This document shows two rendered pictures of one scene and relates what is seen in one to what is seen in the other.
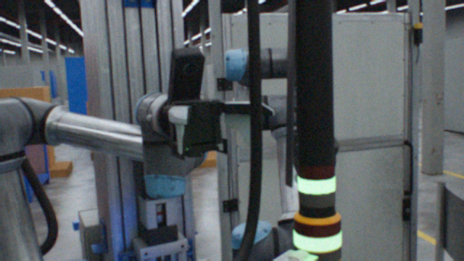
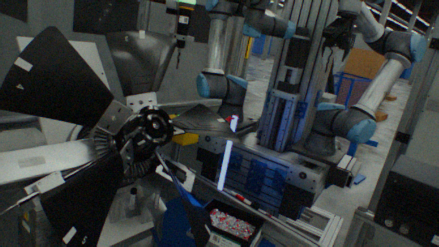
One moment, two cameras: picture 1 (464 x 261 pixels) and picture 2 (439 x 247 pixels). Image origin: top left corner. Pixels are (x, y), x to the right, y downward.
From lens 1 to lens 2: 0.94 m
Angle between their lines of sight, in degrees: 52
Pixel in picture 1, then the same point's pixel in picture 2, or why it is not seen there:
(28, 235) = (217, 48)
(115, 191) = (277, 59)
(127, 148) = not seen: hidden behind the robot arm
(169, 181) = (247, 27)
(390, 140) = not seen: outside the picture
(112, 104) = (292, 12)
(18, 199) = (219, 32)
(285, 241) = (340, 116)
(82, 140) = not seen: hidden behind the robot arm
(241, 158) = (428, 106)
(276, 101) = (396, 34)
